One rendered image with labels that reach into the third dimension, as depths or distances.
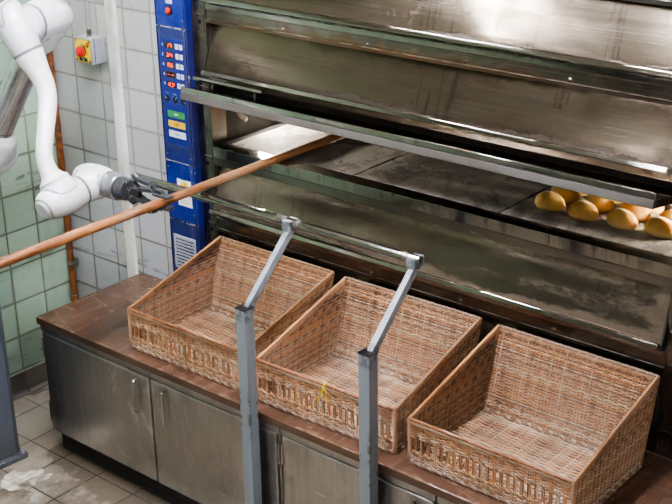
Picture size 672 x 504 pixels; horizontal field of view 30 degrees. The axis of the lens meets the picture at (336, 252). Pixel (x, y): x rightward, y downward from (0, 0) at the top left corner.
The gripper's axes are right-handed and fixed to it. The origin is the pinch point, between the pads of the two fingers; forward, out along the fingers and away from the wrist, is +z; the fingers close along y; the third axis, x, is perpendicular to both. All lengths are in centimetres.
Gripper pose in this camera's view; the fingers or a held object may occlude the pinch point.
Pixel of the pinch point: (163, 201)
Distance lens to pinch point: 402.6
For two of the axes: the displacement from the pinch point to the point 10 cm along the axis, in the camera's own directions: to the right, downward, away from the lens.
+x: -6.5, 3.0, -7.0
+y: 0.2, 9.2, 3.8
